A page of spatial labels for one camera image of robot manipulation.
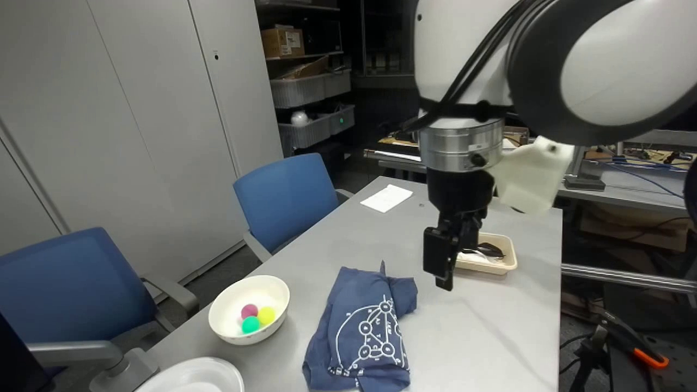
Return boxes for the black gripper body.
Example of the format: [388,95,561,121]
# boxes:
[428,171,494,231]

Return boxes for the blue t-shirt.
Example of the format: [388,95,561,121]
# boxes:
[302,267,419,392]

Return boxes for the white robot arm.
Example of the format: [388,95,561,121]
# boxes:
[402,0,697,291]

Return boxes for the black utensil in tray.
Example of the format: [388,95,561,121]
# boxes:
[470,242,506,260]

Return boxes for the beige plastic tray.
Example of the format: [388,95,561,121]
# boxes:
[455,233,519,274]

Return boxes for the white paper sheet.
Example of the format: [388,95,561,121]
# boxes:
[363,186,412,214]

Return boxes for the blue office chair far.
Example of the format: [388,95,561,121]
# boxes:
[234,152,351,262]

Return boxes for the blue office chair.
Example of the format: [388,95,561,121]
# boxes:
[0,227,201,392]
[234,152,351,262]

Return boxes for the yellow ball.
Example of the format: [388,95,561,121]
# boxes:
[258,308,276,325]

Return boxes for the pink ball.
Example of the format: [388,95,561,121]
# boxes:
[242,305,260,318]

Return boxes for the green ball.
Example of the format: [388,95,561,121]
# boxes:
[242,317,262,336]

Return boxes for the orange black clamp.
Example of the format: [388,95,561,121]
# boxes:
[599,311,670,370]

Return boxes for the white bowl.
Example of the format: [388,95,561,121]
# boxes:
[208,274,290,346]

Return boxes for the white plate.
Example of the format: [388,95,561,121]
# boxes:
[136,357,245,392]

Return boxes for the blue office chair near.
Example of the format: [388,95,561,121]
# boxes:
[0,227,201,392]

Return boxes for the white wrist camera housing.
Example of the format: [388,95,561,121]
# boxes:
[490,138,575,214]

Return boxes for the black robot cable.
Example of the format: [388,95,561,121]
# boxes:
[400,0,554,138]

